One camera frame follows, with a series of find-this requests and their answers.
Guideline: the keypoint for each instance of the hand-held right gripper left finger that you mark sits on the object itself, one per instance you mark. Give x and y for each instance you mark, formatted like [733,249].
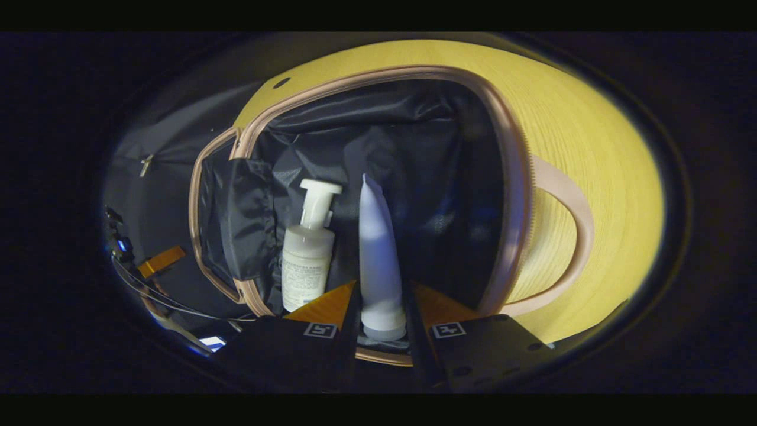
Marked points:
[349,349]

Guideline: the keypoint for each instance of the white pump bottle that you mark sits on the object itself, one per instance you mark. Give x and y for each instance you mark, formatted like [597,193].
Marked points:
[304,266]

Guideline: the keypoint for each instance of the small metal clip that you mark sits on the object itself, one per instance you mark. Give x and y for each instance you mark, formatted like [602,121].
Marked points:
[145,165]

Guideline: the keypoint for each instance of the white squeeze tube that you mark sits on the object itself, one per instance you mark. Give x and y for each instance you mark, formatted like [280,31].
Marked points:
[378,260]

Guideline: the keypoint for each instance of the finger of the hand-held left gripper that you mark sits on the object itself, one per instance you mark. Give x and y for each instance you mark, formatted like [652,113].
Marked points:
[162,260]

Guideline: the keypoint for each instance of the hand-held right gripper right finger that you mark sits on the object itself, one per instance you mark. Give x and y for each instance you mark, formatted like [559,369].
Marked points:
[417,355]

